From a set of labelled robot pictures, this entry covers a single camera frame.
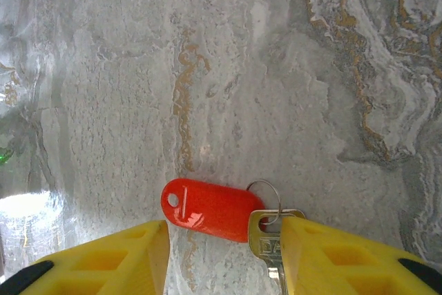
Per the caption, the red plastic key tag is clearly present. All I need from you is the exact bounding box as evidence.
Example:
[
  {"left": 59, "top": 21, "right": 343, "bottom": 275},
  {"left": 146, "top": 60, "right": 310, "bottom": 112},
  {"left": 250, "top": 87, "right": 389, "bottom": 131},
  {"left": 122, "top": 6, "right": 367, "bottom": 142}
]
[{"left": 160, "top": 178, "right": 267, "bottom": 243}]

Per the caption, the silver keyring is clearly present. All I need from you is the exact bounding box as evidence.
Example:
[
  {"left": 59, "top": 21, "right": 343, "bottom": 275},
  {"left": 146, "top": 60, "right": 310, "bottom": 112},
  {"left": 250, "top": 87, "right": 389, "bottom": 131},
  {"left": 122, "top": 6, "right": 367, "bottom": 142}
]
[{"left": 246, "top": 179, "right": 281, "bottom": 226}]

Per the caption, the silver key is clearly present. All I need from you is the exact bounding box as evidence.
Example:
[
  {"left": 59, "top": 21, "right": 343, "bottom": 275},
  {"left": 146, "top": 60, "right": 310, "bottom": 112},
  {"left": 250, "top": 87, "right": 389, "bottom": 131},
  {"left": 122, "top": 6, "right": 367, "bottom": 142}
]
[{"left": 248, "top": 209, "right": 307, "bottom": 295}]

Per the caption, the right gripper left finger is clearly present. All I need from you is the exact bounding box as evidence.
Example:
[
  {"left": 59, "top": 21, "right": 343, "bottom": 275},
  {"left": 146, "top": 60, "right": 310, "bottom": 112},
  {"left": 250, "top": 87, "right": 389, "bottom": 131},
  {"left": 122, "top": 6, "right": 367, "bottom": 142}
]
[{"left": 0, "top": 219, "right": 171, "bottom": 295}]

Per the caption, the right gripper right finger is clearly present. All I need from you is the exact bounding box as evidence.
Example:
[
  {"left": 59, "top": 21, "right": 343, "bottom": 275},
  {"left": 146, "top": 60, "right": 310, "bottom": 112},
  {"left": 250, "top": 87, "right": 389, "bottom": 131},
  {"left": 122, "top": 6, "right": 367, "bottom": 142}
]
[{"left": 280, "top": 216, "right": 442, "bottom": 295}]

